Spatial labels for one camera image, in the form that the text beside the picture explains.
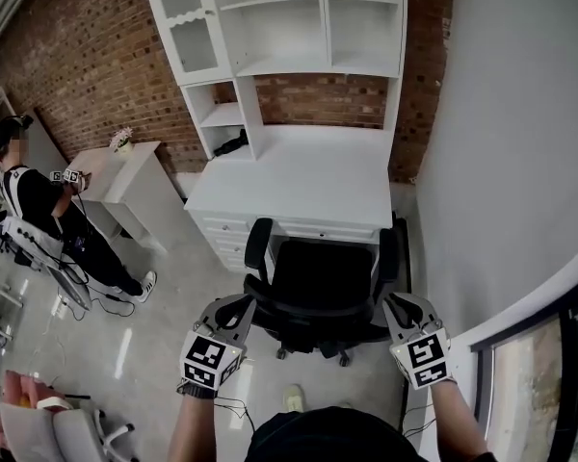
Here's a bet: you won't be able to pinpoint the black office chair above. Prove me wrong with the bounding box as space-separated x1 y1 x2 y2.
243 217 402 368

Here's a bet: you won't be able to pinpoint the black object on shelf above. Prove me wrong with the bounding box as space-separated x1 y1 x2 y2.
213 129 250 159

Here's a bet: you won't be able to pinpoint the white desk with shelf hutch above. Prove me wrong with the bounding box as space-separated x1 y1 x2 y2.
139 0 409 274

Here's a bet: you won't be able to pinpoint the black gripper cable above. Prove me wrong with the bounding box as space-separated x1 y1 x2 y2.
214 396 258 434
398 382 439 440

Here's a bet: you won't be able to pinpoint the white office chair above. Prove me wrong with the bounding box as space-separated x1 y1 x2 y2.
0 396 141 462

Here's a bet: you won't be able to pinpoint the black floor cable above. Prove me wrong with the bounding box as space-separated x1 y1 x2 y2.
42 252 137 320

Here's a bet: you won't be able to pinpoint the pale yellow shoe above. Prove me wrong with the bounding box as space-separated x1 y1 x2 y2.
281 383 307 413

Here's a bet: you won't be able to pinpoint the black window frame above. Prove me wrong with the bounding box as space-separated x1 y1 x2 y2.
470 300 578 462

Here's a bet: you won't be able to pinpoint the person's black-clothed body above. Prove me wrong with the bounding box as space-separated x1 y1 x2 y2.
244 405 430 462

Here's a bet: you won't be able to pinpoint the person's left forearm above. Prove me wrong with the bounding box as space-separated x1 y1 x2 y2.
166 394 219 462

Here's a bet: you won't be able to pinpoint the pink cushion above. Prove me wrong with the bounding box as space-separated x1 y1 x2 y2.
0 370 73 449

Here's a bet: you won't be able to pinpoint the person's right forearm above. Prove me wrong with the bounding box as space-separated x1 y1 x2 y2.
430 378 490 462

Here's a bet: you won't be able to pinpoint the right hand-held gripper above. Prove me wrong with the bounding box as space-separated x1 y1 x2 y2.
381 292 458 392

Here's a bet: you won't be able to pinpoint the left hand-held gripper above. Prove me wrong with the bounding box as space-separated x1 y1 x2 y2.
175 293 259 399

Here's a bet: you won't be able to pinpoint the small white cabinet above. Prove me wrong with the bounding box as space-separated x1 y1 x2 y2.
68 141 171 255

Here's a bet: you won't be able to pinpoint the pink flowers in pot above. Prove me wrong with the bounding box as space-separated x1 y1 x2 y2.
108 126 136 156

